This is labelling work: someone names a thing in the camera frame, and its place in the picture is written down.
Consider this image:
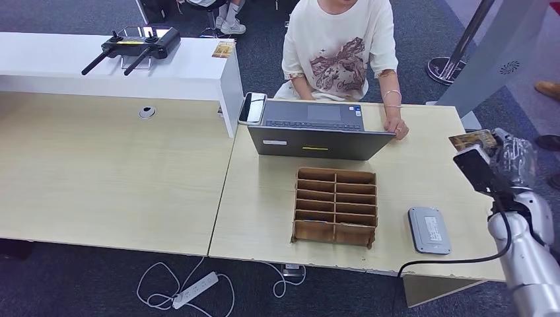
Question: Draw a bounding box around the black remote controller with antennas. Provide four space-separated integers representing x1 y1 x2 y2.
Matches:
81 26 182 77

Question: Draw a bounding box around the yellow-brown hotel card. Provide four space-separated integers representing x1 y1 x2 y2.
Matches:
448 129 499 153
211 40 236 59

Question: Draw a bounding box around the grey card reader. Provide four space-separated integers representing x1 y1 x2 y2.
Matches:
407 207 452 256

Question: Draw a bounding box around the grey laptop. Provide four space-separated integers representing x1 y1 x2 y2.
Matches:
247 99 397 162

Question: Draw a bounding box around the white power strip cable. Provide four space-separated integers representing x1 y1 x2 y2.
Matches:
135 257 236 317

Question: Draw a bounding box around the person's left hand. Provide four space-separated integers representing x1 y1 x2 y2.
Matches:
383 116 410 141

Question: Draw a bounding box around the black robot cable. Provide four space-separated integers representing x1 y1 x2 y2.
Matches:
390 188 514 317

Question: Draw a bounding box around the brown cardboard compartment organizer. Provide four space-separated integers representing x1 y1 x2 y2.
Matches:
291 166 378 250

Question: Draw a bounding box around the black cabinet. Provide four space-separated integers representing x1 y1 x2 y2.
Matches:
134 0 172 25

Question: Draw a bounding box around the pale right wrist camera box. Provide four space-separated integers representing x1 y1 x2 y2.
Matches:
452 145 508 195

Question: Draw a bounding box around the white looped cable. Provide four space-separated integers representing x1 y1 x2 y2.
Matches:
262 262 307 300

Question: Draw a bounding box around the white reception counter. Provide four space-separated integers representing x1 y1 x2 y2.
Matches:
0 32 244 139

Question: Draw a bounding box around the black desk foot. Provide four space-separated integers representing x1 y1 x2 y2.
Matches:
0 239 34 262

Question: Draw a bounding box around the black smartphone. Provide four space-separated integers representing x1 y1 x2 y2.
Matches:
238 92 267 126

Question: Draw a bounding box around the wooden desk leg panel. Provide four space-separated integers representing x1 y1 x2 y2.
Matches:
402 274 487 308

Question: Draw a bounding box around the white power strip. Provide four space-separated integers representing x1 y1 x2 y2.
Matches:
171 271 220 311

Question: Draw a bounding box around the metal stanchion post with base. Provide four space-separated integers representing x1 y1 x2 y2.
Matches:
425 0 497 86

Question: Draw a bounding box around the black office chair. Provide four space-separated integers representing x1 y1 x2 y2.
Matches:
188 0 237 41

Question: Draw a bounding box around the grey standing kiosk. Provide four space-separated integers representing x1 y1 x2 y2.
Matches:
426 0 552 132

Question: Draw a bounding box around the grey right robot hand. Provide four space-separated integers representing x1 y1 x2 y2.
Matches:
487 127 539 189

